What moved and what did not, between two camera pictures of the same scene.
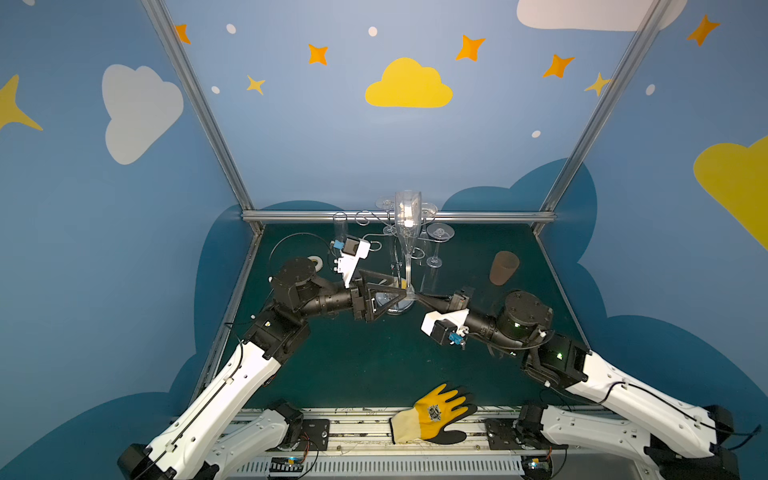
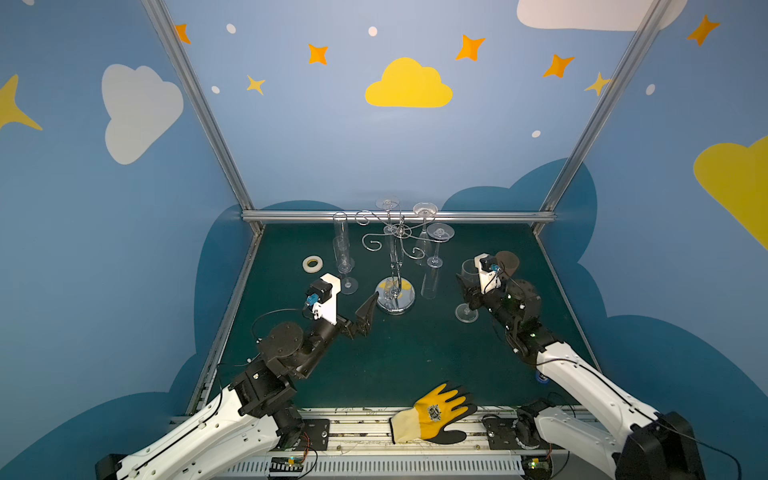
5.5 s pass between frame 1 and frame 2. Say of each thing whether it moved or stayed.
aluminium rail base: stayed
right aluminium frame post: stayed
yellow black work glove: stayed
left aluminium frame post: stayed
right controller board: stayed
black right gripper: moved
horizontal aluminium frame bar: stayed
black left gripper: moved
